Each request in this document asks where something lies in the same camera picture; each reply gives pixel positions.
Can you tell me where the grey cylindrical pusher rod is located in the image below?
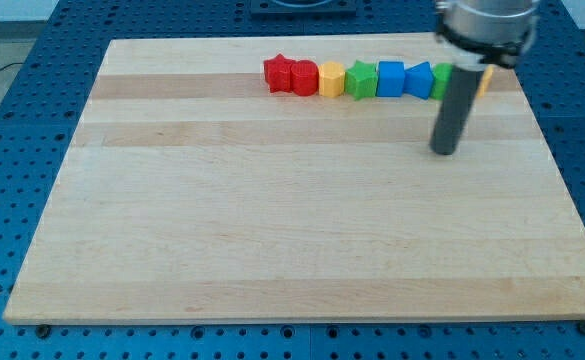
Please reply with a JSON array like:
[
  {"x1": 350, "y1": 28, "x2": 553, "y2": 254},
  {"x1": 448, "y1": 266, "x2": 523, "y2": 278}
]
[{"x1": 429, "y1": 65, "x2": 483, "y2": 155}]

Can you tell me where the green circle block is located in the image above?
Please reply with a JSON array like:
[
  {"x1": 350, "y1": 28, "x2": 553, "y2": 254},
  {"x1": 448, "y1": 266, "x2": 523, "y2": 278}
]
[{"x1": 430, "y1": 63, "x2": 453, "y2": 100}]

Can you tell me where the yellow heart block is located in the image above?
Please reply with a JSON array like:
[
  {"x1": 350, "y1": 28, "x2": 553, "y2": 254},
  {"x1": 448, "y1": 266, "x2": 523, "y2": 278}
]
[{"x1": 476, "y1": 65, "x2": 494, "y2": 98}]

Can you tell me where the blue triangle block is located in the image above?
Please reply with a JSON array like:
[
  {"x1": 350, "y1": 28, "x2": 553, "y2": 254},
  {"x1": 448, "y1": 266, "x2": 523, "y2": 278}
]
[{"x1": 403, "y1": 62, "x2": 434, "y2": 100}]

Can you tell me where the blue cube block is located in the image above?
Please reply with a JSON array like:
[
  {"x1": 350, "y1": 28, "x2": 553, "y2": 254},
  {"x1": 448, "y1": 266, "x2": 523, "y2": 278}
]
[{"x1": 376, "y1": 61, "x2": 405, "y2": 97}]

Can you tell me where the green star block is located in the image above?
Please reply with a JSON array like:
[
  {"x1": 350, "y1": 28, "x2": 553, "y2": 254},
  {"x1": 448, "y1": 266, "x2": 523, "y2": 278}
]
[{"x1": 345, "y1": 60, "x2": 378, "y2": 100}]

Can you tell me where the yellow hexagon block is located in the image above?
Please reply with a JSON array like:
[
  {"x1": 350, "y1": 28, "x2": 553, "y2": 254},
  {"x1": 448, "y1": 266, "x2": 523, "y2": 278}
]
[{"x1": 318, "y1": 61, "x2": 345, "y2": 98}]

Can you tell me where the red cylinder block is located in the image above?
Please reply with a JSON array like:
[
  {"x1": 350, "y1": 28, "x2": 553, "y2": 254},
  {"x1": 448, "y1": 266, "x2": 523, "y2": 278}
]
[{"x1": 290, "y1": 60, "x2": 319, "y2": 96}]

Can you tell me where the red star block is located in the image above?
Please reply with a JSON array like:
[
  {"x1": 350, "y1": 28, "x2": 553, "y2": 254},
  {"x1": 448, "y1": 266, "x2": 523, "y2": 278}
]
[{"x1": 263, "y1": 54, "x2": 296, "y2": 93}]

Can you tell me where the wooden board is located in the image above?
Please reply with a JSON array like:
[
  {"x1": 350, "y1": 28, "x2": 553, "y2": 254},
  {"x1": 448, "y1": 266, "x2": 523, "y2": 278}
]
[{"x1": 3, "y1": 33, "x2": 585, "y2": 325}]

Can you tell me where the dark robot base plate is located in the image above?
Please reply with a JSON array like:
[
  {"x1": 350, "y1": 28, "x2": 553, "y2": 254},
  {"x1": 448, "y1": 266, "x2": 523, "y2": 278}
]
[{"x1": 248, "y1": 0, "x2": 358, "y2": 17}]

